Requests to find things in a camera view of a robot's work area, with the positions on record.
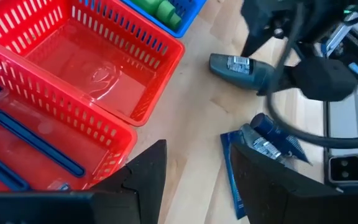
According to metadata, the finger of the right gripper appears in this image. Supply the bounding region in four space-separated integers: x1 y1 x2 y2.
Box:
256 57 358 102
241 18 281 57

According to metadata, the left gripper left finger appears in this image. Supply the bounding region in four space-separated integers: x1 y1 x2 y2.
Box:
93 139 167 224

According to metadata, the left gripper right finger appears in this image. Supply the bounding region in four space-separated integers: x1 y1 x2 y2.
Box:
230 142 358 224

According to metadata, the blue plastic slotted basket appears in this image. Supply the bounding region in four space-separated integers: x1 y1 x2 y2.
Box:
120 0 208 39

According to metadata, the red plastic slotted basket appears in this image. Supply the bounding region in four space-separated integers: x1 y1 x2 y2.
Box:
0 33 139 192
0 0 186 127

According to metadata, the black aluminium rig frame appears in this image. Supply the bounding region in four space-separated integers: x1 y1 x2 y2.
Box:
321 101 332 187

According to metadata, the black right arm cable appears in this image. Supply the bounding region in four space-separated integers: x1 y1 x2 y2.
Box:
265 0 358 149

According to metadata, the black table-level camera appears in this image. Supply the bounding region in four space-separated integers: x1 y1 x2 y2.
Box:
324 153 358 193

